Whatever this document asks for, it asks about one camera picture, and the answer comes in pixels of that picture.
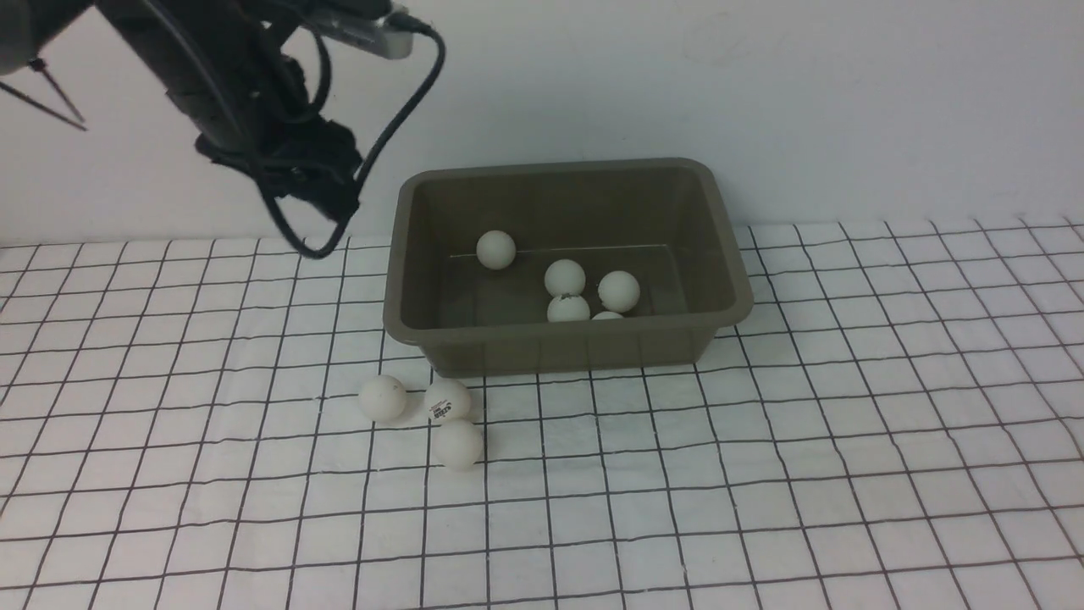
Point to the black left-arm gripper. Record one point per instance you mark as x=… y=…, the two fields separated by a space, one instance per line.
x=303 y=155

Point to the plain white ping-pong ball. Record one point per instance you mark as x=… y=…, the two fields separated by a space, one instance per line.
x=383 y=399

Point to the white ball with black logo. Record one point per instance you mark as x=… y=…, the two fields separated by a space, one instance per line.
x=447 y=399

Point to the white ball with red-black logo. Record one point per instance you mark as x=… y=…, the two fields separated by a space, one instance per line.
x=619 y=291

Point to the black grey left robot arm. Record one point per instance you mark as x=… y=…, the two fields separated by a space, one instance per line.
x=168 y=35

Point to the olive green plastic bin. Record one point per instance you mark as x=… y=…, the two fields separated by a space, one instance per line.
x=661 y=219

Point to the white black-grid tablecloth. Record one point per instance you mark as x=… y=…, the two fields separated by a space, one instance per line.
x=897 y=424

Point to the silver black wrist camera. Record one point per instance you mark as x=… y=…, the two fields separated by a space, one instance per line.
x=365 y=25

